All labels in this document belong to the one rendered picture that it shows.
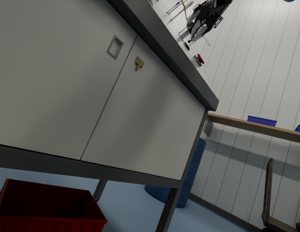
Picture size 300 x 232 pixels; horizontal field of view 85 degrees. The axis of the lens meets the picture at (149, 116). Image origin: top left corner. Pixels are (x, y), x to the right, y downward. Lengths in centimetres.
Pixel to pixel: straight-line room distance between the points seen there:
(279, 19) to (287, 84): 121
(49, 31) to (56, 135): 22
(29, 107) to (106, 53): 22
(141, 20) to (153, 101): 25
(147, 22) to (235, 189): 244
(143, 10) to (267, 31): 321
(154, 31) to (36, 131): 40
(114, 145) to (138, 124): 11
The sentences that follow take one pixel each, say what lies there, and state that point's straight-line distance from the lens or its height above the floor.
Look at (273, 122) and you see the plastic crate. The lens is 244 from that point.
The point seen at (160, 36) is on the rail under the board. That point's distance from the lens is 56.
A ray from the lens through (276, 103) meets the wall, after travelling 292.
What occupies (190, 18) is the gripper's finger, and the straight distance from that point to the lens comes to 102.
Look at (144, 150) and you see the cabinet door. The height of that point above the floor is 48.
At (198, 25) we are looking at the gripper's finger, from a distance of 88.
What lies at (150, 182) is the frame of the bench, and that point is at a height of 37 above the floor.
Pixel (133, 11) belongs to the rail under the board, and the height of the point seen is 80.
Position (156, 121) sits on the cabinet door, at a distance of 62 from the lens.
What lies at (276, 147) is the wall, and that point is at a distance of 274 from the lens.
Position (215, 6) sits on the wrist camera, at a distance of 83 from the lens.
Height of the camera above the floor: 51
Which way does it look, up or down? 9 degrees up
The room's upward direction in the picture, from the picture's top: 22 degrees clockwise
